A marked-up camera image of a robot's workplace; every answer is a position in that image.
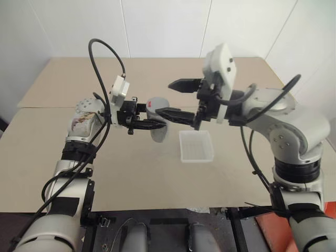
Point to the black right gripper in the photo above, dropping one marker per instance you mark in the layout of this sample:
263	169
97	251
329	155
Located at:
208	105

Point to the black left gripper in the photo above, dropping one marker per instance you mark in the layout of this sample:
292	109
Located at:
126	115

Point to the grey jar lid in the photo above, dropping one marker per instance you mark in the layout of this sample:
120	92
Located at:
160	102

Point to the grey cup with red label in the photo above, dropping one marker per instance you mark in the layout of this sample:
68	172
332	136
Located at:
160	135

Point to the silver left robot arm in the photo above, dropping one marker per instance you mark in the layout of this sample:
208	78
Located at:
73	183

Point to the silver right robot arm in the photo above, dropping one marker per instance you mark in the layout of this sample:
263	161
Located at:
302	126

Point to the clear plastic box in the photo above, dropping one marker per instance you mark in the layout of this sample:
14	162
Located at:
195	149

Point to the white paper scrap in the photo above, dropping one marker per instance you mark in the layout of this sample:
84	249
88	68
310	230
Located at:
199	210

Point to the orange flat panel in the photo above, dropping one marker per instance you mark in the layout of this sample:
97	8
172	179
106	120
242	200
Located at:
273	231

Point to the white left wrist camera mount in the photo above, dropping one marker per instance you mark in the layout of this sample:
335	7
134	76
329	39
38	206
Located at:
120	88

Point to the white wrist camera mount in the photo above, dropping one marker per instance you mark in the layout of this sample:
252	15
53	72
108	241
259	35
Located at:
225	65
120	88

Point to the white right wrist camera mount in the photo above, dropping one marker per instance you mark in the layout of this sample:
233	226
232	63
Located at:
225	65

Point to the black metal base frame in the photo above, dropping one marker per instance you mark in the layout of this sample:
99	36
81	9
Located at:
168	233

